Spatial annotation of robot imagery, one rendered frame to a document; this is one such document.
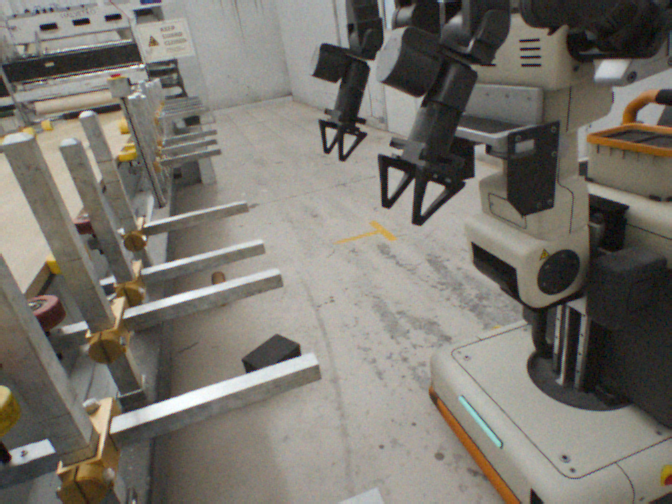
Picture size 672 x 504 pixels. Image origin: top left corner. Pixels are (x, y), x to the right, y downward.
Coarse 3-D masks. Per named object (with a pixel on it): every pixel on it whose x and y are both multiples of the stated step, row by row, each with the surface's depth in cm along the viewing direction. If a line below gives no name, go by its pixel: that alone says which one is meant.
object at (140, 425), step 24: (288, 360) 66; (312, 360) 65; (216, 384) 63; (240, 384) 63; (264, 384) 63; (288, 384) 64; (144, 408) 61; (168, 408) 61; (192, 408) 60; (216, 408) 62; (120, 432) 59; (144, 432) 60; (24, 456) 57; (48, 456) 57; (0, 480) 56; (24, 480) 57
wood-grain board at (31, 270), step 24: (120, 120) 354; (48, 144) 281; (120, 144) 234; (0, 168) 222; (96, 168) 183; (0, 192) 168; (72, 192) 150; (0, 216) 135; (24, 216) 131; (72, 216) 123; (0, 240) 113; (24, 240) 110; (24, 264) 95; (24, 288) 84
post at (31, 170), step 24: (24, 144) 61; (24, 168) 62; (48, 168) 65; (24, 192) 63; (48, 192) 64; (48, 216) 65; (48, 240) 66; (72, 240) 67; (72, 264) 68; (72, 288) 70; (96, 288) 71; (96, 312) 72; (120, 360) 77; (120, 384) 79
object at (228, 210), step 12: (228, 204) 129; (240, 204) 128; (180, 216) 126; (192, 216) 125; (204, 216) 126; (216, 216) 127; (228, 216) 128; (144, 228) 123; (156, 228) 123; (168, 228) 124; (180, 228) 125; (96, 240) 120
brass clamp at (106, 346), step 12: (120, 300) 83; (120, 312) 79; (120, 324) 76; (96, 336) 73; (108, 336) 72; (120, 336) 75; (96, 348) 72; (108, 348) 73; (120, 348) 73; (96, 360) 73; (108, 360) 73
